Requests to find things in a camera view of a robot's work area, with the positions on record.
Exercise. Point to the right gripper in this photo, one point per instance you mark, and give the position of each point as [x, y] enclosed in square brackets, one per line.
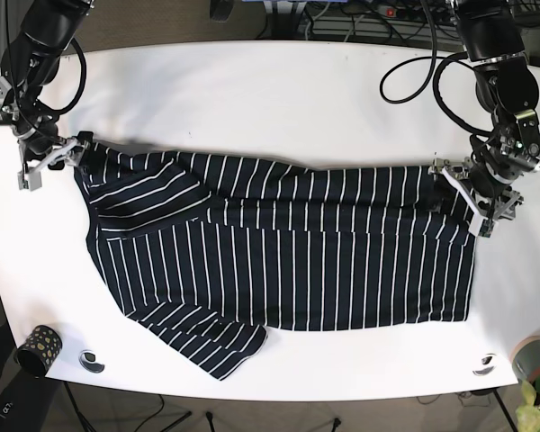
[38, 153]

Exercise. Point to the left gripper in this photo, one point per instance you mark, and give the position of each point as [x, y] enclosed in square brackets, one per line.
[473, 183]

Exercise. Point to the navy white-striped T-shirt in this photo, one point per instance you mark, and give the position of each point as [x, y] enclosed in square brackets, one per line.
[209, 252]

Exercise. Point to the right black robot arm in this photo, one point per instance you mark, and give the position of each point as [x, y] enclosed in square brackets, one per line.
[30, 62]

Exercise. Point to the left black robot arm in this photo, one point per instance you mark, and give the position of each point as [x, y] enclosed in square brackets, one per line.
[506, 89]

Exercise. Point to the grey tape roll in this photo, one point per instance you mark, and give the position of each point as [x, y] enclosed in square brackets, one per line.
[525, 360]

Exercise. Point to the black gold-dotted cup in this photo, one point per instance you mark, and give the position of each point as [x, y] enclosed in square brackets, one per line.
[39, 351]

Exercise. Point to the green potted plant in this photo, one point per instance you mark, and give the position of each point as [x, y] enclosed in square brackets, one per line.
[528, 413]

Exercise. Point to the right table cable grommet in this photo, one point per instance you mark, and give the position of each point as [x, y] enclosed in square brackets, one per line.
[485, 365]

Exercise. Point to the table cable grommet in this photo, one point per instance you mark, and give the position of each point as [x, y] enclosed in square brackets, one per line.
[485, 365]
[89, 362]

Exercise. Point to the left table cable grommet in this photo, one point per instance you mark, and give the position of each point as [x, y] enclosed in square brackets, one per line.
[89, 362]

